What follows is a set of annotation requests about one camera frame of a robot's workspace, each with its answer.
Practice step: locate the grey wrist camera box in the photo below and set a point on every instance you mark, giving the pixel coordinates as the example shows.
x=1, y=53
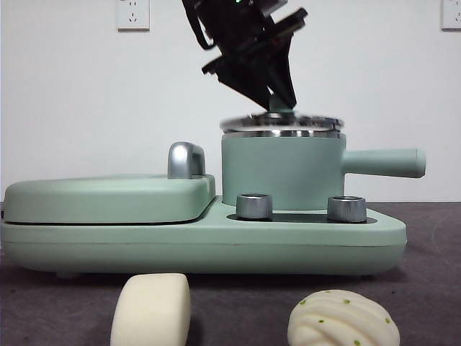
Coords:
x=277, y=4

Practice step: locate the plain white steamed bun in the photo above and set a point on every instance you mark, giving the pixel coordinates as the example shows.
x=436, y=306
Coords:
x=151, y=310

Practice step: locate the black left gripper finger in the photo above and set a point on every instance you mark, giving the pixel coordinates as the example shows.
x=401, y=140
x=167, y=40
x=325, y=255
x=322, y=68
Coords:
x=282, y=68
x=248, y=81

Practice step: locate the green griddle cover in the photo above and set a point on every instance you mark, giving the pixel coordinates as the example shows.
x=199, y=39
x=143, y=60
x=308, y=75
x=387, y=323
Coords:
x=108, y=202

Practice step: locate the green breakfast machine base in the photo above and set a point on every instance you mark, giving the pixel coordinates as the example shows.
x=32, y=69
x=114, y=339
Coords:
x=216, y=248

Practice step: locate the white wall socket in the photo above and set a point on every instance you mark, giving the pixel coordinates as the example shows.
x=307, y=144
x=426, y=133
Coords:
x=452, y=14
x=133, y=16

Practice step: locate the glass pot lid green knob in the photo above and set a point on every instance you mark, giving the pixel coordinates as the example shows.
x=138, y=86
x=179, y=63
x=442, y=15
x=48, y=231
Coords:
x=252, y=122

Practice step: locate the silver control knob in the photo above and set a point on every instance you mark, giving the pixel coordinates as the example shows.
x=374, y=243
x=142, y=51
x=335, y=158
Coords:
x=254, y=207
x=345, y=209

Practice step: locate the twisted bun with green flecks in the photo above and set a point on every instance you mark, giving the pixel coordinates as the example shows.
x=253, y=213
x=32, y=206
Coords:
x=342, y=320

